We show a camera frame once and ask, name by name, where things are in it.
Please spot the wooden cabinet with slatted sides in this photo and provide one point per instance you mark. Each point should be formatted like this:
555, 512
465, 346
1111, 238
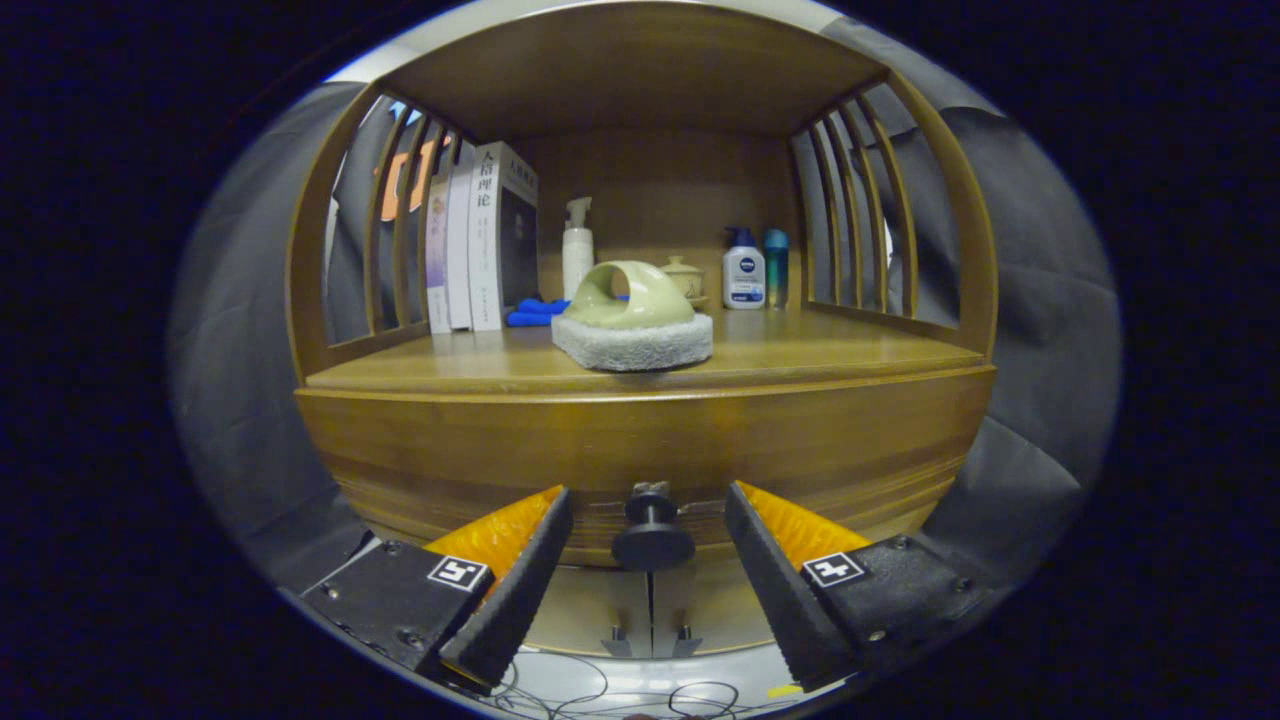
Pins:
660, 180

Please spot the teal bottle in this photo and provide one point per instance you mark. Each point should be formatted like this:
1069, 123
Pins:
776, 270

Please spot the white lotion bottle blue cap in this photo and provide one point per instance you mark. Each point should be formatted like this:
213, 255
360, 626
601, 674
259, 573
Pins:
743, 275

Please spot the lidded tea cup with saucer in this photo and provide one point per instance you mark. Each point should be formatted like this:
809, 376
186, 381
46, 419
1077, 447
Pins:
686, 275

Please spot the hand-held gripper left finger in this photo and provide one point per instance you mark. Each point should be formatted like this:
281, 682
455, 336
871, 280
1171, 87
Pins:
520, 600

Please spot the pale purple book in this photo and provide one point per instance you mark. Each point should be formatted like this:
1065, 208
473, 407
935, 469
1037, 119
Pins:
437, 260

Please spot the green scrub brush white pad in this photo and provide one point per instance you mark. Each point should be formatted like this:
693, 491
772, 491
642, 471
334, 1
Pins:
630, 345

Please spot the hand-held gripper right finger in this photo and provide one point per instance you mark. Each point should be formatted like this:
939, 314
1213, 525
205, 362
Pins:
775, 590

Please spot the wooden countertop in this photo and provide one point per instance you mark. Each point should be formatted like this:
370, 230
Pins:
800, 350

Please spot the white book with dark cover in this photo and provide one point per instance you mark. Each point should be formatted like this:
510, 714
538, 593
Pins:
500, 240

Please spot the white pump bottle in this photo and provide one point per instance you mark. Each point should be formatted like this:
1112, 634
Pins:
577, 260

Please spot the blue cloth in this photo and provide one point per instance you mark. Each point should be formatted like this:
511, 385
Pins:
530, 312

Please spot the wooden cabinet door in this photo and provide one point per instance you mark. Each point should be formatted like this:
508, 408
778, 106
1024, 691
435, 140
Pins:
590, 610
710, 610

